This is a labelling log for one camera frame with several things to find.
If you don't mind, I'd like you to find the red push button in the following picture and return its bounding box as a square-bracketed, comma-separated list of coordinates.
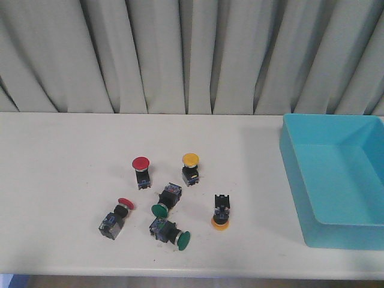
[98, 198, 135, 240]
[132, 157, 152, 190]

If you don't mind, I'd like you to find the green push button upper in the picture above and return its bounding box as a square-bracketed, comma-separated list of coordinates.
[151, 183, 182, 218]

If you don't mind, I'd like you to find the green push button lower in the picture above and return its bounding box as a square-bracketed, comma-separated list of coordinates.
[149, 218, 191, 251]

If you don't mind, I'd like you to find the yellow push button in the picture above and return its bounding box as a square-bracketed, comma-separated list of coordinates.
[182, 153, 199, 187]
[211, 194, 230, 231]

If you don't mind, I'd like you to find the red push button lying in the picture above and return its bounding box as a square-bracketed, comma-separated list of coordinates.
[98, 198, 135, 240]

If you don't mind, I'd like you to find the green push button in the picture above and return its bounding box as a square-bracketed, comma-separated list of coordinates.
[149, 218, 191, 251]
[151, 183, 182, 218]

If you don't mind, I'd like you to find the grey pleated curtain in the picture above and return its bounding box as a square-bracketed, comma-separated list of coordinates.
[1, 1, 383, 115]

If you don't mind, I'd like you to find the light blue plastic box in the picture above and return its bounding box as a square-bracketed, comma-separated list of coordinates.
[280, 113, 383, 250]

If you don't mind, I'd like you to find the yellow push button upside down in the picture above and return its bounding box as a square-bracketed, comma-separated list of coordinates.
[211, 194, 230, 231]

